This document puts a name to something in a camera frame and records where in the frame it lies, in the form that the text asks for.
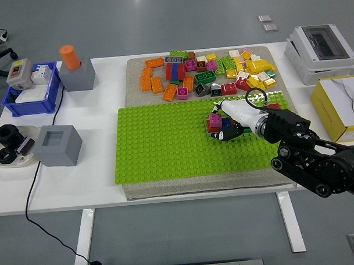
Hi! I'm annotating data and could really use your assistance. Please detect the large black nut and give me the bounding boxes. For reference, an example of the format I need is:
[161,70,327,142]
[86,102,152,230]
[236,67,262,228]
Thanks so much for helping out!
[0,123,23,150]

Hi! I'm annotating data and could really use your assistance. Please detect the blue plastic bin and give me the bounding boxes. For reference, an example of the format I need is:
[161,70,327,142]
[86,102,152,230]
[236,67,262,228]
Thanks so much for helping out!
[0,60,63,118]

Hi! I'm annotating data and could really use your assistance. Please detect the red and blue brick stack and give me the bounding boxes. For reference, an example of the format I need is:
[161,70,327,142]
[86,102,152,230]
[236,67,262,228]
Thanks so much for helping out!
[165,62,187,81]

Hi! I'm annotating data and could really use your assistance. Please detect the white circuit breaker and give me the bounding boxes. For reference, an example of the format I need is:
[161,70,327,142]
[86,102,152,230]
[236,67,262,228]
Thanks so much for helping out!
[30,63,52,85]

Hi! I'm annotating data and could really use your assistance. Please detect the yellow cardboard box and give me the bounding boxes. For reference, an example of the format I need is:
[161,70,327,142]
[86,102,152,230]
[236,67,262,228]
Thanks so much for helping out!
[310,75,354,145]

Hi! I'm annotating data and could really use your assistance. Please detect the white switch plate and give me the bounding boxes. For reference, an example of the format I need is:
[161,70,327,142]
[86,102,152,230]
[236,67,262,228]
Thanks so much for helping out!
[15,84,48,104]

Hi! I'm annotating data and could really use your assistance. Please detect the white electrical distribution box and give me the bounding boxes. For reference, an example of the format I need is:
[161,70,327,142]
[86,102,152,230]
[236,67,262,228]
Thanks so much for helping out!
[283,23,354,85]

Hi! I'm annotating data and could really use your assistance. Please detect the black office chair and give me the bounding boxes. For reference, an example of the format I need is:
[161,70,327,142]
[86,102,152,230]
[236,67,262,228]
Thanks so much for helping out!
[0,9,19,78]

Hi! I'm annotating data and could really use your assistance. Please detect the grey switch box red button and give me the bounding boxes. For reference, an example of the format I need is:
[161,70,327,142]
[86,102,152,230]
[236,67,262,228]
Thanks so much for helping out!
[5,58,34,89]

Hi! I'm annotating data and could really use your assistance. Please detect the orange long toy brick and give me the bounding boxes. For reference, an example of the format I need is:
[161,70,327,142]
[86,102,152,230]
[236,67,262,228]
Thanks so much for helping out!
[140,67,154,92]

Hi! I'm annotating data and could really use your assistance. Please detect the large yellow toy brick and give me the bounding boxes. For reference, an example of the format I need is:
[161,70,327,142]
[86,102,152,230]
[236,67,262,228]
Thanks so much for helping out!
[246,59,277,74]

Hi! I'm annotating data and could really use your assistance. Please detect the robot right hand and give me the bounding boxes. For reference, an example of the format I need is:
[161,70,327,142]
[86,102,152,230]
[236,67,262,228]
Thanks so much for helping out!
[208,98,266,143]

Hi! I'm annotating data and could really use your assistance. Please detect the green studded baseplate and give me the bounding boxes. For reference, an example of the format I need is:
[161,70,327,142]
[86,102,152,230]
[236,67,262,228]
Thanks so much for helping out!
[110,90,293,185]

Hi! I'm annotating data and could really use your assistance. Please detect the grey-beige foam mat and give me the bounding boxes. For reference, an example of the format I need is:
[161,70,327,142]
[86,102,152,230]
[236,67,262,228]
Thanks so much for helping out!
[123,43,299,202]

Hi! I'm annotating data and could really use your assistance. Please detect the dark green brick round holes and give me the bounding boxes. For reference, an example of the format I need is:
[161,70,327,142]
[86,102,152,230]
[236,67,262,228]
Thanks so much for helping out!
[194,70,217,85]

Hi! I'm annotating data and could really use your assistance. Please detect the grey brick with round holes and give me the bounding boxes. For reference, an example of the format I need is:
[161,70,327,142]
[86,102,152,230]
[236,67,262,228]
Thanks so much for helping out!
[165,55,184,65]

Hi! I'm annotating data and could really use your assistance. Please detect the lime green long brick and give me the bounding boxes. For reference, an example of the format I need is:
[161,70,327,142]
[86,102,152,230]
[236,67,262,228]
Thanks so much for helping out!
[170,49,189,59]

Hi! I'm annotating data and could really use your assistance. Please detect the white table leg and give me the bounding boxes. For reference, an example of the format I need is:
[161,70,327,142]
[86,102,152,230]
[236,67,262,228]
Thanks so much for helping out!
[71,208,97,265]
[276,191,307,254]

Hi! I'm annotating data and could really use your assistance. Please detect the grey block with round hole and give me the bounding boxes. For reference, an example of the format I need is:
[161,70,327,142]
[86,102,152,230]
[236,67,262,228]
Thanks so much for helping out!
[58,56,95,92]

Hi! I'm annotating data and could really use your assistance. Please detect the dark grey sloped brick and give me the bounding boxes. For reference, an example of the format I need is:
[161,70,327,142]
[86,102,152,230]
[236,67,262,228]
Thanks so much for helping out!
[194,82,210,98]

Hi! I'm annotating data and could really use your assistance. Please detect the orange cylinder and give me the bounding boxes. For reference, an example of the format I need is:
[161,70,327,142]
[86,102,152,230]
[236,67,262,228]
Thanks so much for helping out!
[59,45,82,71]

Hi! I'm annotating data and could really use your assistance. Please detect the lime green toy brick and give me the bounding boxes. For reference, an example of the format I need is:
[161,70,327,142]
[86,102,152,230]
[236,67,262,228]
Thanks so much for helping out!
[214,58,227,76]
[220,56,237,70]

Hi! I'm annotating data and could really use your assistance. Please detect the white tray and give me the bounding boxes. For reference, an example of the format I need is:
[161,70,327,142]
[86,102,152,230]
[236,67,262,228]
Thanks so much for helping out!
[0,124,42,169]

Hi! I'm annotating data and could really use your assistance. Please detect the black power cord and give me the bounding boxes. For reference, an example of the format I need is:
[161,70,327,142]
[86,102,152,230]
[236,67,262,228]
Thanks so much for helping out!
[20,84,92,265]

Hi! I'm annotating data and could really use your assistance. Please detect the grey block with square recess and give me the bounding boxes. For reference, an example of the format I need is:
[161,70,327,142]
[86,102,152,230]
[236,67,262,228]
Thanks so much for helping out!
[31,124,84,169]

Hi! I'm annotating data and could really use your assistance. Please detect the black sloped brick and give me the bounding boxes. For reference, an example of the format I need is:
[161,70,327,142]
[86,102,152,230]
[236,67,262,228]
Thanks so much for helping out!
[209,82,223,97]

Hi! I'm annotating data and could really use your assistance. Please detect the brown and silver component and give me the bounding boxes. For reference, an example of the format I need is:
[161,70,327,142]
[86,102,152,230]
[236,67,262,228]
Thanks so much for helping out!
[15,137,36,156]

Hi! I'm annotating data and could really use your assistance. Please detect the small black nut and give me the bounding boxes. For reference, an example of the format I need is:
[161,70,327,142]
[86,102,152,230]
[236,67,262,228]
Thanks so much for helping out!
[0,147,17,166]

